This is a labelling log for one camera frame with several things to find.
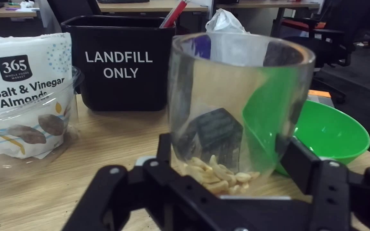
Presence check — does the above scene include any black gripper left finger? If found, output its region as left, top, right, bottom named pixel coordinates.
left=62, top=133, right=238, bottom=231

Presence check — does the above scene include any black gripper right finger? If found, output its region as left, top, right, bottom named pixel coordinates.
left=279, top=136, right=370, bottom=231

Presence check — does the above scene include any clear glass cup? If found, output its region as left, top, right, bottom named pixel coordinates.
left=166, top=31, right=318, bottom=198

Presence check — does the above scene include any green plastic bowl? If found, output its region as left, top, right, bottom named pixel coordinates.
left=274, top=99, right=370, bottom=177

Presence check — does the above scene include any black landfill bin with trash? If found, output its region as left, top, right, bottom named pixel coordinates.
left=61, top=15, right=178, bottom=113

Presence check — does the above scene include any crumpled clear plastic bag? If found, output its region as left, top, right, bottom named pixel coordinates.
left=0, top=31, right=75, bottom=161

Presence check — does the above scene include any black chair with red parts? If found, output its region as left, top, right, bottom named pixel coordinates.
left=274, top=0, right=370, bottom=70

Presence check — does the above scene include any red stick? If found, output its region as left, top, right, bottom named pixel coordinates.
left=158, top=0, right=189, bottom=31

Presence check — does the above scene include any wooden office desk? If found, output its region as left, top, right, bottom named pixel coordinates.
left=95, top=0, right=324, bottom=15

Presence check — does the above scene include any white plastic bag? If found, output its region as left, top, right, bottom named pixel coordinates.
left=204, top=8, right=249, bottom=36

